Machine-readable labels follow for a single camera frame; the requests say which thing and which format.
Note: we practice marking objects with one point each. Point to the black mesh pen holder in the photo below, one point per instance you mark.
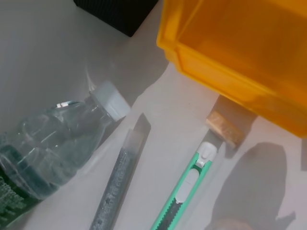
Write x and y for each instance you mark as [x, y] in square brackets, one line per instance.
[115, 14]

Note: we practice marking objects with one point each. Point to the small wooden block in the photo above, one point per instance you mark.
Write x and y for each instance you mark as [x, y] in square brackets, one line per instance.
[223, 127]

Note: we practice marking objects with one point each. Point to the clear green-label water bottle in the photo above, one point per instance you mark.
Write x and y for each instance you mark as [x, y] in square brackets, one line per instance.
[48, 143]

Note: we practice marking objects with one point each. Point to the green utility knife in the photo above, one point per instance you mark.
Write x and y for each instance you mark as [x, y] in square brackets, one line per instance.
[189, 182]

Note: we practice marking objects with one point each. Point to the grey pen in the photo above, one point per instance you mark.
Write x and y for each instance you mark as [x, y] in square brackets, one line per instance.
[120, 179]

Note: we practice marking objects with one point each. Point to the yellow plastic bin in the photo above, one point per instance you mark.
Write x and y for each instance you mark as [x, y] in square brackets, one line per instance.
[239, 60]

